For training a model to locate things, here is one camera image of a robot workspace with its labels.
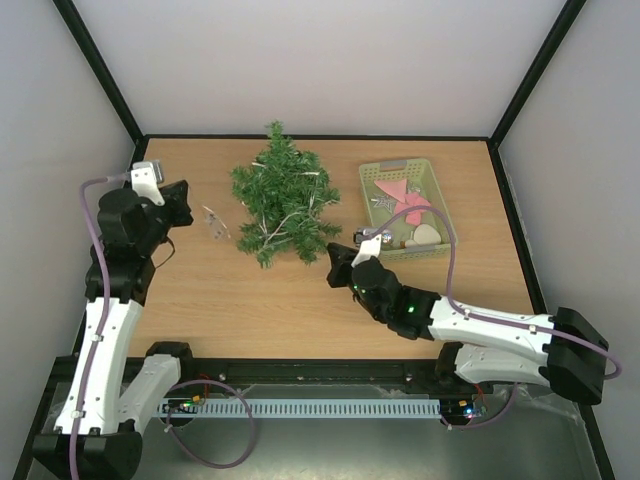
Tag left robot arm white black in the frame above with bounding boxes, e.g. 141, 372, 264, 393
33, 180, 193, 479

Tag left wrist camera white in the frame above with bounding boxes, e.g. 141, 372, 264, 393
130, 160, 165, 206

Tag black corner frame post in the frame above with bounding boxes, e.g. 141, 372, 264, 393
53, 0, 144, 144
489, 0, 587, 149

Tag black corner frame post right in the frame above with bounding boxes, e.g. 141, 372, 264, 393
489, 0, 587, 149

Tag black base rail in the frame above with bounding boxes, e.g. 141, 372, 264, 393
49, 355, 501, 401

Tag pink bow ornament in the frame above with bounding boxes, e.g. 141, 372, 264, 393
394, 192, 431, 226

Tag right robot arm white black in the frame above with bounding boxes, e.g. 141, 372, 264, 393
327, 242, 609, 405

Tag pink paper triangle ornament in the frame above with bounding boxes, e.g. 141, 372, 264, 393
374, 178, 407, 202

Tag black corner frame post left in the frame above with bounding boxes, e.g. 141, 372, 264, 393
53, 0, 144, 144

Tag small green christmas tree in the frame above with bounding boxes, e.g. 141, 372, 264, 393
230, 120, 342, 268

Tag light blue slotted cable duct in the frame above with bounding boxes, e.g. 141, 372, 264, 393
154, 398, 441, 419

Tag silver star ornament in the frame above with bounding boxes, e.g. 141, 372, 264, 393
369, 193, 397, 215

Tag clear led string lights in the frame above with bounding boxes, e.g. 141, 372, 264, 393
231, 161, 341, 256

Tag light green plastic basket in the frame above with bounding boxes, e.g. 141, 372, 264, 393
358, 158, 458, 260

